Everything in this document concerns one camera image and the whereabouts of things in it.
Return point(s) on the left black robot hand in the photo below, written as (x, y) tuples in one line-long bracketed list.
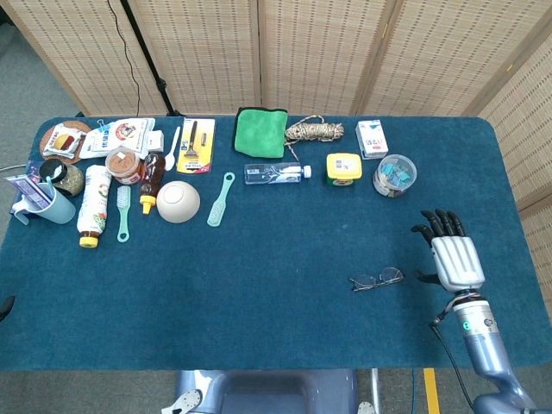
[(8, 307)]

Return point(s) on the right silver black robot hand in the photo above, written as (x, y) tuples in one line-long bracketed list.
[(457, 263)]

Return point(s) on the thin-framed eyeglasses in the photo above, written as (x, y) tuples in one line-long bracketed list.
[(366, 280)]

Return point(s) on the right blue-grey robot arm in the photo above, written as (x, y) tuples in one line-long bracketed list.
[(483, 336)]

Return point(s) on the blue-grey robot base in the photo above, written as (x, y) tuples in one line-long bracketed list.
[(267, 388)]

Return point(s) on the bamboo folding screen panel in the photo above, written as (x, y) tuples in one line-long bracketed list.
[(444, 52), (526, 121), (319, 52), (77, 43), (541, 241), (207, 52)]

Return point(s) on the clear jar of binder clips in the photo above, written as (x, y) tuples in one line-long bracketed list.
[(394, 177)]

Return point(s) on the light blue mug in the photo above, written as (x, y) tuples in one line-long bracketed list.
[(60, 211)]

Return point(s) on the purple toothpaste box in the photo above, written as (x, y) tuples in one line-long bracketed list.
[(26, 187)]

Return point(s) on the yellow floor tape strip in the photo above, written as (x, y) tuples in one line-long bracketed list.
[(431, 388)]

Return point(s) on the white drink bottle yellow cap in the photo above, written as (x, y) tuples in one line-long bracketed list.
[(95, 202)]

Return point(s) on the dark blue small pack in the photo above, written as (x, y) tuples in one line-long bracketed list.
[(32, 167)]

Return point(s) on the herb jar with black lid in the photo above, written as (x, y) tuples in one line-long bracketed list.
[(71, 179)]

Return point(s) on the yellow lidded container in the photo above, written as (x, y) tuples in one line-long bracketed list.
[(343, 166)]

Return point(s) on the white metal table leg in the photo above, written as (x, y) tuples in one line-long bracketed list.
[(375, 388)]

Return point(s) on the white blue carton box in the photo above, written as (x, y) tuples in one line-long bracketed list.
[(371, 140)]

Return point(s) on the mint green brush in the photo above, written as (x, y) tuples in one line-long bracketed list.
[(123, 200), (215, 213)]

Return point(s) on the red yellow snack packet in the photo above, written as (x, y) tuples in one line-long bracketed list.
[(62, 140)]

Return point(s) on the red jar with brown lid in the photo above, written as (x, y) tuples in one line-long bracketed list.
[(123, 164)]

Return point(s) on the amber bottle with yellow cap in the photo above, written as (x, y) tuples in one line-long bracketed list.
[(152, 177)]

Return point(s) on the round cork coaster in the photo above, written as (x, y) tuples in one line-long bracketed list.
[(82, 126)]

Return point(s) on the beige upturned bowl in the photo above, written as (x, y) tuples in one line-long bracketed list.
[(177, 201)]

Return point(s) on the clear plastic water bottle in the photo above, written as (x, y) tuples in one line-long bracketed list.
[(276, 173)]

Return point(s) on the blue binder clip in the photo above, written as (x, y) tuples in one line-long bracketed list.
[(102, 126)]

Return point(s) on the teal blue tablecloth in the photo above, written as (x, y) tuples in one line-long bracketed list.
[(215, 302)]

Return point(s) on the white printed pouch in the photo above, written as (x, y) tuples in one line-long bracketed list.
[(125, 133)]

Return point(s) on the white plastic spoon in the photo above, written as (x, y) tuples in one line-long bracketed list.
[(169, 161)]

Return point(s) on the small white box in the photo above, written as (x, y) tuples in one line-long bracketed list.
[(155, 141)]

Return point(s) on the green microfiber cloth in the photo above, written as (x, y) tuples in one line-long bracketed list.
[(259, 131)]

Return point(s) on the razor in yellow card pack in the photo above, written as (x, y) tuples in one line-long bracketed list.
[(196, 146)]

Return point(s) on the black tripod pole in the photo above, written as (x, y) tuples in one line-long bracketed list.
[(148, 60)]

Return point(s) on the white perforated bracket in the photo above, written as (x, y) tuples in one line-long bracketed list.
[(365, 408), (185, 401)]

